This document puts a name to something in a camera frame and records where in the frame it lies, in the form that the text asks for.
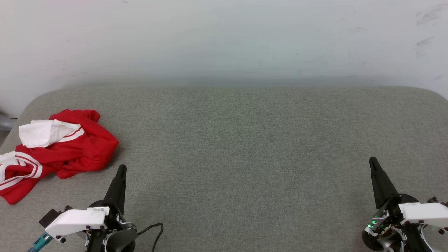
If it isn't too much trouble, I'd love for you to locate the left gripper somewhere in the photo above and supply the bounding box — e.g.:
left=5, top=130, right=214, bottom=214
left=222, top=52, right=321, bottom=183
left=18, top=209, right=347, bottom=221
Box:
left=45, top=164, right=127, bottom=252

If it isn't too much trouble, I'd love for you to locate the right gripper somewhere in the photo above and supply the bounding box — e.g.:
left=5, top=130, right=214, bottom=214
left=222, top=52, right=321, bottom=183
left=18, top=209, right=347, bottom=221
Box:
left=362, top=157, right=448, bottom=252

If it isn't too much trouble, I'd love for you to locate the red and white jersey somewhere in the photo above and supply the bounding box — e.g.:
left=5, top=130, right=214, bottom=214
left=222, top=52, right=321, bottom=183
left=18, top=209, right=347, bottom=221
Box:
left=0, top=109, right=119, bottom=205

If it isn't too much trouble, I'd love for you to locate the grey fabric sofa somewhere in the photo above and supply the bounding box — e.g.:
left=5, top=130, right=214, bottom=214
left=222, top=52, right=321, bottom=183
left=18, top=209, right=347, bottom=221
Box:
left=0, top=86, right=448, bottom=252

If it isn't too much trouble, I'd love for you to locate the thin black cable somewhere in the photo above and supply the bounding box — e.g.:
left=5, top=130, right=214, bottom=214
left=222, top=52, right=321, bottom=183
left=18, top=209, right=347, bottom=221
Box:
left=137, top=223, right=164, bottom=252

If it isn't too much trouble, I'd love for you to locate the teal cable connector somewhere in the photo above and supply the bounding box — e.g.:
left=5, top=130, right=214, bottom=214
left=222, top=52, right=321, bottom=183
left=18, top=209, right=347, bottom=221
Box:
left=27, top=233, right=54, bottom=252

